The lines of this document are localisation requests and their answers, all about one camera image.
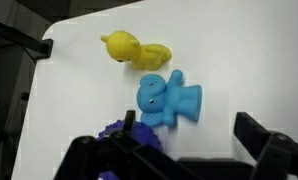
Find purple ribbed ball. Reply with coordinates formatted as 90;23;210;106
97;119;163;180

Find light blue elephant toy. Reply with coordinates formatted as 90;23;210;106
136;69;203;128

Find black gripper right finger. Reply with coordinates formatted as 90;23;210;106
233;111;298;180

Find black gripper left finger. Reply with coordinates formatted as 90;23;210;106
53;109;197;180

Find yellow bear toy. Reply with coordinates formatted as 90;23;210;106
100;29;173;72

